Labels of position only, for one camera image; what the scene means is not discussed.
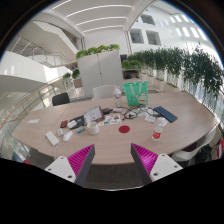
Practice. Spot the white curved chair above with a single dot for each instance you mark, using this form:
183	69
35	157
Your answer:
196	148

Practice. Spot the white computer mouse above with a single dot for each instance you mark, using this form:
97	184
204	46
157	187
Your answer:
67	135

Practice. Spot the clear bottle with red label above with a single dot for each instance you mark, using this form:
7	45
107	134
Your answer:
157	130

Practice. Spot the white paper sheet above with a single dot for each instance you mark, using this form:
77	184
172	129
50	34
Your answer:
33	121

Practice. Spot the white mug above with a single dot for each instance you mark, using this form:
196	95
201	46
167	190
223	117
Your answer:
93	127

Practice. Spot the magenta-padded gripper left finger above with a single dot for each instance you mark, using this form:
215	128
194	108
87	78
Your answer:
71	163

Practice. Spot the flat round red coaster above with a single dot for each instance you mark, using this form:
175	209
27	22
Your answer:
124	129

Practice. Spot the colourful sticker sheet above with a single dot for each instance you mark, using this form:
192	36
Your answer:
112	119

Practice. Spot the dark blue laptop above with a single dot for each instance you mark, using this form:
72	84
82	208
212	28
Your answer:
165	113

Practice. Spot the green tote bag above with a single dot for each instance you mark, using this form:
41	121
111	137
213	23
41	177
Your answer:
136	93

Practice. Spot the row of hanging green plants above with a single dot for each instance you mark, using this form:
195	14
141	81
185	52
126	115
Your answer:
180	66

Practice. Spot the group of ceiling light strips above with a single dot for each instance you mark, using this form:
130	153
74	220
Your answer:
96	16

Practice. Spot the clear shaker bottle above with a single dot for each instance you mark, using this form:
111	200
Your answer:
118	97

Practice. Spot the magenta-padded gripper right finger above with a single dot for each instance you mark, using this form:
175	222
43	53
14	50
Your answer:
154	164

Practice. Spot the teal marker pen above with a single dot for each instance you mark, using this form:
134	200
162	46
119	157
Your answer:
81	130

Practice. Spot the white cabinet with plants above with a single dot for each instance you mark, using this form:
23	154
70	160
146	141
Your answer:
99	70

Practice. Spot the white power adapter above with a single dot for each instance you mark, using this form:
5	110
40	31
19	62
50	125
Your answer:
52	138

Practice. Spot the black chair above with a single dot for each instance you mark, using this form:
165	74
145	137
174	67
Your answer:
60	98

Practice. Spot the black notebook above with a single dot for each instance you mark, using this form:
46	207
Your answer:
77	121

